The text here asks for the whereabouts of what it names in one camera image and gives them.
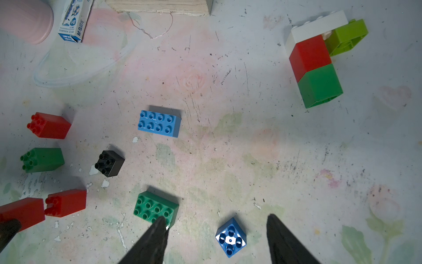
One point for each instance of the blue small lego brick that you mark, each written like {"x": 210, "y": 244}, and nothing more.
{"x": 231, "y": 237}

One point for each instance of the blue long lego brick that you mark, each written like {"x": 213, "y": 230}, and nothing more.
{"x": 159, "y": 123}

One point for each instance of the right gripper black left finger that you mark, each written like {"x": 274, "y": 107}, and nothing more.
{"x": 150, "y": 248}

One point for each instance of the white red pen box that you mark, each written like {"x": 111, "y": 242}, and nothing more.
{"x": 74, "y": 20}

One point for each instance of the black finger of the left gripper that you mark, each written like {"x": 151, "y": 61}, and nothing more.
{"x": 8, "y": 230}

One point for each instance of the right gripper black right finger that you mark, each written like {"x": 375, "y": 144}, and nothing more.
{"x": 284, "y": 247}

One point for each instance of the white long lego brick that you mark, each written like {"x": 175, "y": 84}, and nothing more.
{"x": 321, "y": 25}

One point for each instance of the black lego brick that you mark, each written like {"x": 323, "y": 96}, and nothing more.
{"x": 109, "y": 163}

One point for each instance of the green long lego brick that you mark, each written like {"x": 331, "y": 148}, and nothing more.
{"x": 150, "y": 207}

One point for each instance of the green lego brick back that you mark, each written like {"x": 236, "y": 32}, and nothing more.
{"x": 320, "y": 86}

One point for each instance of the pink pen holder cup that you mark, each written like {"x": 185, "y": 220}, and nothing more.
{"x": 31, "y": 21}

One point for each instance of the green lego brick left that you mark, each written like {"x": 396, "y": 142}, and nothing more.
{"x": 42, "y": 160}

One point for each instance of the lime green lego brick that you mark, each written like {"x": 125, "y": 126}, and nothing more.
{"x": 346, "y": 37}

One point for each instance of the red lego brick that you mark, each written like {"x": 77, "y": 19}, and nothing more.
{"x": 28, "y": 211}
{"x": 49, "y": 126}
{"x": 63, "y": 203}
{"x": 308, "y": 55}

